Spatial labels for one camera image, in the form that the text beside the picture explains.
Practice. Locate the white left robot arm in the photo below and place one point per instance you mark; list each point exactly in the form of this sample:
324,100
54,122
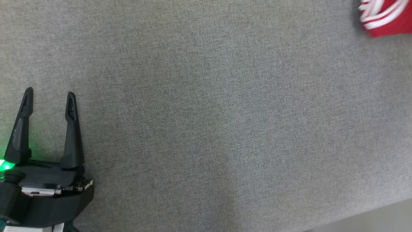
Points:
35,229

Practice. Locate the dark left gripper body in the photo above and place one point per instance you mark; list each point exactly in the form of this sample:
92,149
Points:
54,206

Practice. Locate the red jersey with white trim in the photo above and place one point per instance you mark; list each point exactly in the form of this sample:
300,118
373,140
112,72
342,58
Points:
386,22

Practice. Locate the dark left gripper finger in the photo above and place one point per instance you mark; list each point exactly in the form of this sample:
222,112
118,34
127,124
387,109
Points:
20,138
72,141

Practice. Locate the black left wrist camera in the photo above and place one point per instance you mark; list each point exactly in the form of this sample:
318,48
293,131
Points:
9,199

